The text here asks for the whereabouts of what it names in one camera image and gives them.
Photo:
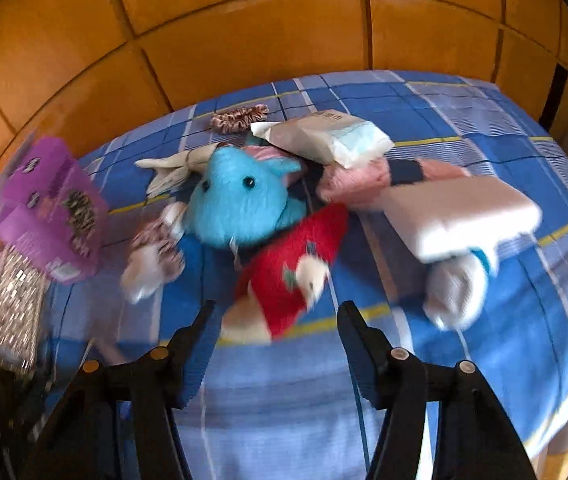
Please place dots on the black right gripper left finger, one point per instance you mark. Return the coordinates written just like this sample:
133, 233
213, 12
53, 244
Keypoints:
80, 439

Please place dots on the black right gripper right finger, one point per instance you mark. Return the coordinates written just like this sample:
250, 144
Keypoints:
475, 437

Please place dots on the white foam sponge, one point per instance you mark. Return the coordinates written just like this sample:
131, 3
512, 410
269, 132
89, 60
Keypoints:
437, 220

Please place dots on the red knitted sock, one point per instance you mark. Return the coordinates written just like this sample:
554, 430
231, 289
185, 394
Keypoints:
286, 279

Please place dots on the pink knitted hat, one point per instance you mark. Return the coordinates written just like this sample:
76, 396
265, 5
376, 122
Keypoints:
359, 187

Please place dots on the cream cloth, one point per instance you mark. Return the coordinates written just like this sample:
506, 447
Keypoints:
173, 171

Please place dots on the blue plush toy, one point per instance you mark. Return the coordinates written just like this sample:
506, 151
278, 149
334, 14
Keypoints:
242, 201

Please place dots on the leopard print scrunchie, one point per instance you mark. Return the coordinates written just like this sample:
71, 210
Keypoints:
239, 119

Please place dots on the silver ornate tissue box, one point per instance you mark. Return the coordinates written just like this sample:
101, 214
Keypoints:
22, 293

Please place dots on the white rolled sock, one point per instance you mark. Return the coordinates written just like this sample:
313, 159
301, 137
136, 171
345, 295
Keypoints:
456, 288

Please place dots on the purple cardboard box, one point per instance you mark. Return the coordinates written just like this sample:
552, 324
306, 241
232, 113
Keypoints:
50, 210

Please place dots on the face mask packet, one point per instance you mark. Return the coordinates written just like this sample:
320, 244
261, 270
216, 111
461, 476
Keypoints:
328, 137

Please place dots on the orange wooden wardrobe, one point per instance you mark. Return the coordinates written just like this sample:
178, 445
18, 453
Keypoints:
90, 70

